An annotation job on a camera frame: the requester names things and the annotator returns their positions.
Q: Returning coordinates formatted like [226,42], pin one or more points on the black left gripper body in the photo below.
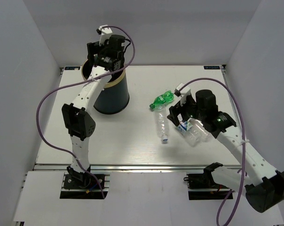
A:
[95,48]

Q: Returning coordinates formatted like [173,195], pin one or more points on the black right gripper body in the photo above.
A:
[189,110]

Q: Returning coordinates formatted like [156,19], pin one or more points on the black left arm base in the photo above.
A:
[74,189]

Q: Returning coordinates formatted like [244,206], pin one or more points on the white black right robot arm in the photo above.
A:
[264,185]

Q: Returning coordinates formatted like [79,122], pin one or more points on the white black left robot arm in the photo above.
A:
[80,124]

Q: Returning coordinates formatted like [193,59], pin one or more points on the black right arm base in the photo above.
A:
[199,190]

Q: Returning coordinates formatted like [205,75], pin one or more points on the dark bin with gold rim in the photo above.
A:
[106,89]

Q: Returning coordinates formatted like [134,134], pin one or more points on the clear bottle green-blue label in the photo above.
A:
[190,133]

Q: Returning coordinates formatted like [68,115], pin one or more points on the green Sprite bottle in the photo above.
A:
[163,99]

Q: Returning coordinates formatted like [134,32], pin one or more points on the wide clear plastic bottle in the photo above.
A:
[205,135]

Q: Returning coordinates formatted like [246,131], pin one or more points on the clear unlabeled plastic bottle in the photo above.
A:
[162,126]

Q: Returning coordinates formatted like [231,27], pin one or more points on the blue logo sticker left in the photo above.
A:
[72,68]

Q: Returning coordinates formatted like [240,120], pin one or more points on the blue logo sticker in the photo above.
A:
[211,67]
[72,68]

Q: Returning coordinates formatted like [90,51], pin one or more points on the blue logo sticker right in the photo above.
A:
[211,67]

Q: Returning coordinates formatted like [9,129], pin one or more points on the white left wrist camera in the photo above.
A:
[105,33]

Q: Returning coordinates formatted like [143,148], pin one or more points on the aluminium right table rail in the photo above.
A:
[236,113]

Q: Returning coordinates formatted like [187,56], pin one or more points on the aluminium table rail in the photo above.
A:
[123,167]
[236,113]

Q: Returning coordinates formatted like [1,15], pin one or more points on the aluminium front table rail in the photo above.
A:
[123,167]

